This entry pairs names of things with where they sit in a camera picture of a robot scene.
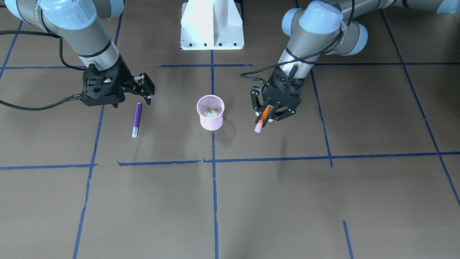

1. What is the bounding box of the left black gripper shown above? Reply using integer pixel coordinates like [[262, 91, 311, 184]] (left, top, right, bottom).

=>
[[250, 67, 305, 124]]

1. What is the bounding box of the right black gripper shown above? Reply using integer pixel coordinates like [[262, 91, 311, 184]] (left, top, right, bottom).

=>
[[108, 56, 156, 105]]

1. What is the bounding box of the orange highlighter pen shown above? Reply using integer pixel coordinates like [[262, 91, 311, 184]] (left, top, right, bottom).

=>
[[254, 105, 273, 133]]

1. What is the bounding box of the purple marker pen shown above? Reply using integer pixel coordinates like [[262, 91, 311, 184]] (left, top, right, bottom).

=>
[[132, 102, 143, 138]]

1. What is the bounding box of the green highlighter pen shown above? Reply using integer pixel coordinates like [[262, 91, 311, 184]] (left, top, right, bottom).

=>
[[205, 109, 214, 118]]

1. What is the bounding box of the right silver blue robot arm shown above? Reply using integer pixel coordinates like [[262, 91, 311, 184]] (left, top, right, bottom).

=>
[[1, 0, 155, 108]]

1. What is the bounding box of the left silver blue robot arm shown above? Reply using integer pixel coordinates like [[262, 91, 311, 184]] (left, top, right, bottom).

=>
[[240, 0, 459, 133]]

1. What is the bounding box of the pink mesh pen holder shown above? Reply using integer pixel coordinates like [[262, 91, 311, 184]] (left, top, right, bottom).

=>
[[197, 95, 225, 131]]

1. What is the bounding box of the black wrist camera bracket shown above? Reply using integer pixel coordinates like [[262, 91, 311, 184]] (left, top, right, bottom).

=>
[[80, 62, 125, 108]]

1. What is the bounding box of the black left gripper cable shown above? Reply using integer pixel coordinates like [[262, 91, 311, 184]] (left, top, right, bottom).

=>
[[239, 22, 356, 87]]

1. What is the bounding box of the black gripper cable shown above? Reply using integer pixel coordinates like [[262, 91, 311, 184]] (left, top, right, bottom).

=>
[[0, 29, 87, 111], [239, 22, 356, 87]]

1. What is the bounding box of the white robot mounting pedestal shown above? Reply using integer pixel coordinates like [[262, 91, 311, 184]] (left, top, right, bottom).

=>
[[180, 0, 245, 50]]

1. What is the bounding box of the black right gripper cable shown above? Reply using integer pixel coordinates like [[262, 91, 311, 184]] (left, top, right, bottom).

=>
[[0, 29, 87, 111]]

